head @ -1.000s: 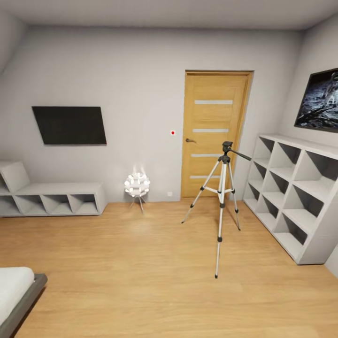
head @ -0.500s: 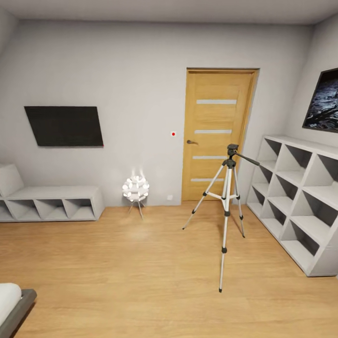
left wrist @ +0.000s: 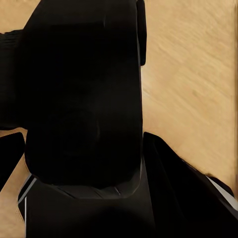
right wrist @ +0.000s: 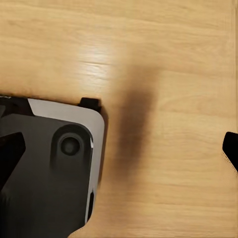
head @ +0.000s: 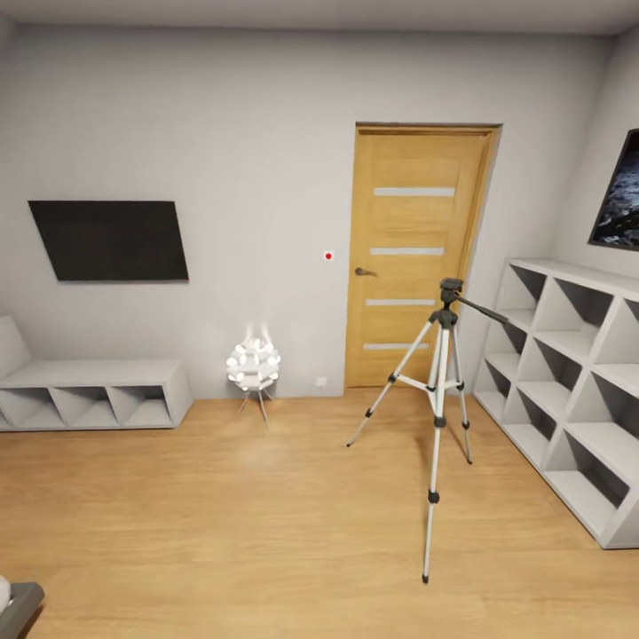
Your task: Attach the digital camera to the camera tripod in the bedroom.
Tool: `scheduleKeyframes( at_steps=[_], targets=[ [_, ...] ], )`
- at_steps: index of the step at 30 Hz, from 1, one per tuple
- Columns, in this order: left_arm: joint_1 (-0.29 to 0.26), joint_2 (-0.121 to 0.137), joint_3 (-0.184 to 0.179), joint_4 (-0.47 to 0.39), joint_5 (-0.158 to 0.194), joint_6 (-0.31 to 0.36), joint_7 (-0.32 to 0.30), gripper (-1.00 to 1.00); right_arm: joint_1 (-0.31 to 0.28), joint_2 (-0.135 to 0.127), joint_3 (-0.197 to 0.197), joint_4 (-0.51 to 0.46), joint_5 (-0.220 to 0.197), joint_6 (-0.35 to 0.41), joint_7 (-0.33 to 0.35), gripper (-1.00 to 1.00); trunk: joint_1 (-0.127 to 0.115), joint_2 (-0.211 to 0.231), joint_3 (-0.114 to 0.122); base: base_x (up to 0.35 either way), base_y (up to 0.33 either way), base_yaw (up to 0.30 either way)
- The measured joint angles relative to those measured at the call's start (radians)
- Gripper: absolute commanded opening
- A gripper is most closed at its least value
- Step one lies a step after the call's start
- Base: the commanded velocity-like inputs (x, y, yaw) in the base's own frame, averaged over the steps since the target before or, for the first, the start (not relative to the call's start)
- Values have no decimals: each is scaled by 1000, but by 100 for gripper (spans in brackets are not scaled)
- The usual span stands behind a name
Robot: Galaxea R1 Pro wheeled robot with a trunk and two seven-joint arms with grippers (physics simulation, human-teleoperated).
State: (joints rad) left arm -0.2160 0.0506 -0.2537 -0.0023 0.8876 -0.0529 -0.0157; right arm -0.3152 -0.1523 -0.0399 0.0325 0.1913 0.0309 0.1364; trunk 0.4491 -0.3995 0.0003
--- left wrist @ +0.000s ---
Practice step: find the digital camera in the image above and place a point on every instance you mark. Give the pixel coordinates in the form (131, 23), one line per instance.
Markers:
(72, 78)

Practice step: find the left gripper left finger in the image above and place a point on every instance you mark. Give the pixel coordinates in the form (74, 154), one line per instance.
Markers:
(11, 150)

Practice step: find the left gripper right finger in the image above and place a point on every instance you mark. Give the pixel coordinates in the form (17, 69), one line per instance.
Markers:
(183, 206)

